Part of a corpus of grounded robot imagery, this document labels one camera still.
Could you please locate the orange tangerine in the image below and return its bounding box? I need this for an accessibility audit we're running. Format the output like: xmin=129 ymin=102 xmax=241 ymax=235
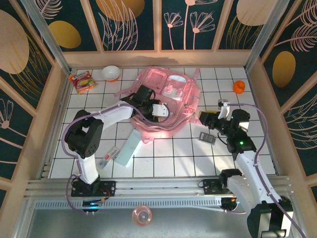
xmin=233 ymin=80 xmax=246 ymax=95

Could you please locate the pink plastic cup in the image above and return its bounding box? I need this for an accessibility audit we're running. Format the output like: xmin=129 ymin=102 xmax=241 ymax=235
xmin=131 ymin=205 xmax=152 ymax=227

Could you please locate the aluminium corner post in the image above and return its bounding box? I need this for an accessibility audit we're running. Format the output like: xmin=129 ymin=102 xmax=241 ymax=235
xmin=244 ymin=0 xmax=285 ymax=71
xmin=21 ymin=0 xmax=72 ymax=75

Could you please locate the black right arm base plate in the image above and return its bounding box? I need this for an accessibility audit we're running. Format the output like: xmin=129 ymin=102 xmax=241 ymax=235
xmin=203 ymin=178 xmax=231 ymax=195

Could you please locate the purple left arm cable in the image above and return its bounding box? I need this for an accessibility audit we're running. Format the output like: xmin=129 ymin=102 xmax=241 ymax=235
xmin=61 ymin=103 xmax=172 ymax=214

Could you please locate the white and orange bowl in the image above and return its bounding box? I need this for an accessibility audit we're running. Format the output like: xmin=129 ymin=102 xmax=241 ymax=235
xmin=101 ymin=65 xmax=121 ymax=82

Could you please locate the aluminium mounting rail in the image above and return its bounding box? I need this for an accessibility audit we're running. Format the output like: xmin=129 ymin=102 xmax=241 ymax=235
xmin=24 ymin=175 xmax=293 ymax=199

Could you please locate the light blue book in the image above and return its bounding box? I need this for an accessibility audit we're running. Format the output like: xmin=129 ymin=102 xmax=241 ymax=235
xmin=115 ymin=130 xmax=142 ymax=167

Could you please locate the clear pencil case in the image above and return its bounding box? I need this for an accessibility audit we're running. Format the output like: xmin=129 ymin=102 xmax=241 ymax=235
xmin=99 ymin=146 xmax=121 ymax=169

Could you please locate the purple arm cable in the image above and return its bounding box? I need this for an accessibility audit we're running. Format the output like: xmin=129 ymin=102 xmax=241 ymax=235
xmin=61 ymin=103 xmax=172 ymax=214
xmin=226 ymin=103 xmax=308 ymax=238

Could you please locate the orange snack packet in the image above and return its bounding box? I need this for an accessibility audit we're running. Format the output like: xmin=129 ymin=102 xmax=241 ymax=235
xmin=68 ymin=70 xmax=99 ymax=95

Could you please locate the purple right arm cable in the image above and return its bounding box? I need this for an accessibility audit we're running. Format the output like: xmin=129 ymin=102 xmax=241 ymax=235
xmin=226 ymin=103 xmax=308 ymax=238

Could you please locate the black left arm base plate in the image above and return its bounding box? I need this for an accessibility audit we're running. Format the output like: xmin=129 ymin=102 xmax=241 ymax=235
xmin=71 ymin=180 xmax=116 ymax=198

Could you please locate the pink backpack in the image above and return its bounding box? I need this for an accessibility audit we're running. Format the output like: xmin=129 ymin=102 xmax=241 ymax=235
xmin=113 ymin=65 xmax=202 ymax=144

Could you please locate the perforated metal cable tray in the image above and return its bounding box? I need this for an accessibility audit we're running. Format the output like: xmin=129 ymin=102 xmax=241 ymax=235
xmin=34 ymin=198 xmax=223 ymax=212

